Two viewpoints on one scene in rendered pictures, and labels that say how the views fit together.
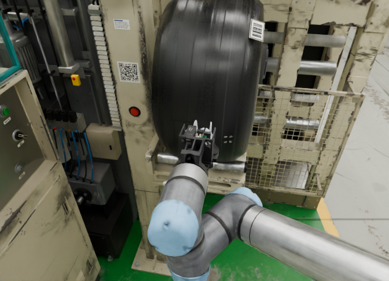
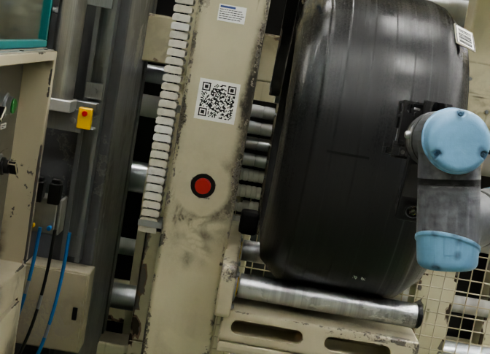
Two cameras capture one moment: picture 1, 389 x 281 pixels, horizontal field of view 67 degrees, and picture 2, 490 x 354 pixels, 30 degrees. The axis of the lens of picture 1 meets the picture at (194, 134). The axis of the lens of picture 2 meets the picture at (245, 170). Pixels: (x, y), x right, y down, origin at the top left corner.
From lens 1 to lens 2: 0.93 m
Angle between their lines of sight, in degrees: 31
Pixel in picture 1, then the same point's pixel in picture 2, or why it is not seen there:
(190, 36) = (368, 28)
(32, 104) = (37, 119)
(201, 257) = (478, 209)
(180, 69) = (355, 68)
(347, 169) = not seen: outside the picture
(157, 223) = (448, 113)
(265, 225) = not seen: outside the picture
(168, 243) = (459, 143)
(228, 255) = not seen: outside the picture
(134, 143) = (177, 264)
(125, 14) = not seen: outside the picture
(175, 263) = (448, 207)
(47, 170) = (11, 270)
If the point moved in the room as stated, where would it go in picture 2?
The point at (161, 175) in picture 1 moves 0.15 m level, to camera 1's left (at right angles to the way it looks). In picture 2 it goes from (236, 332) to (154, 322)
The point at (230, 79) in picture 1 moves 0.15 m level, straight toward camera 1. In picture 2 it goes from (433, 90) to (457, 97)
